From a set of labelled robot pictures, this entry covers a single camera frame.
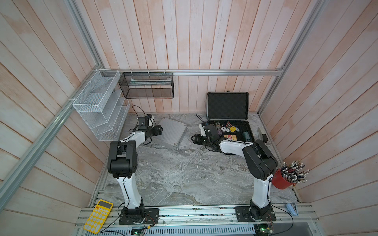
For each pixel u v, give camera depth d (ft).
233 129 3.52
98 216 2.40
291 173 2.33
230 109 3.56
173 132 3.33
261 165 1.71
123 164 1.73
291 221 2.44
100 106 2.18
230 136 3.40
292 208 2.44
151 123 2.82
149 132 2.89
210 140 2.56
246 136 3.35
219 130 3.47
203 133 2.88
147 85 3.41
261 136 3.37
